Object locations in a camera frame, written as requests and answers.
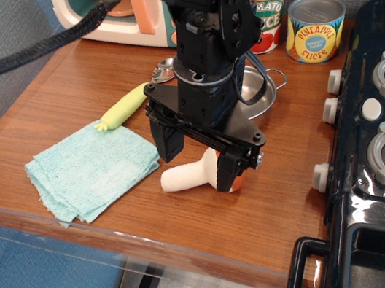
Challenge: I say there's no black braided cable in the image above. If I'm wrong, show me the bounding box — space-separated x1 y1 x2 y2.
0 1 116 77

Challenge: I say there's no light teal folded cloth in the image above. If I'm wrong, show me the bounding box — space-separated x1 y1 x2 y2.
25 124 159 223

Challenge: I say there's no black toy stove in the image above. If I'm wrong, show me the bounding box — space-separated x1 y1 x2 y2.
287 0 385 288

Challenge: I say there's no tomato sauce can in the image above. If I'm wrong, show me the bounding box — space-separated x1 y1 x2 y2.
252 0 285 54

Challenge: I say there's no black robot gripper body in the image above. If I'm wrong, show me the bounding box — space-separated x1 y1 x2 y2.
144 56 266 168

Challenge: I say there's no plush brown white mushroom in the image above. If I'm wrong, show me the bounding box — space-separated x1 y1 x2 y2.
156 142 249 204

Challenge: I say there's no pineapple slices can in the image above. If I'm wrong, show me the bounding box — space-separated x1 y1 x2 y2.
285 0 346 64

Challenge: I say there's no teal toy microwave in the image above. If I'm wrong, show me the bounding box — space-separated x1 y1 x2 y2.
51 0 176 48

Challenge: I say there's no small stainless steel pot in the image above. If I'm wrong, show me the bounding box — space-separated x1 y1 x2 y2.
239 66 288 128

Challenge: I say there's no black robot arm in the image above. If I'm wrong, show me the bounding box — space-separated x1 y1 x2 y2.
96 0 267 192

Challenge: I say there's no green handled metal spoon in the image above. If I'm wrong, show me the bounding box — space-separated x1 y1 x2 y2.
93 58 175 131

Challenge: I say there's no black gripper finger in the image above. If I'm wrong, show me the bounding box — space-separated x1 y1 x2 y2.
214 147 254 192
149 117 184 163

